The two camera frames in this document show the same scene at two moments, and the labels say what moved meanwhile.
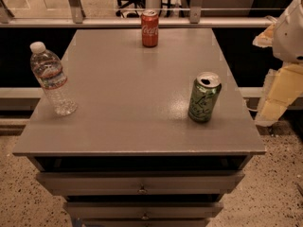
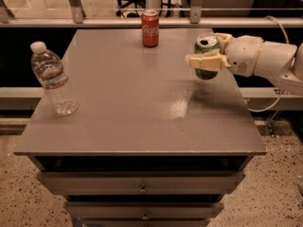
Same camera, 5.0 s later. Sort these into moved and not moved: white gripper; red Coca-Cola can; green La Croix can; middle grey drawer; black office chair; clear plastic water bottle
Moved: white gripper; green La Croix can
Not moved: black office chair; clear plastic water bottle; red Coca-Cola can; middle grey drawer
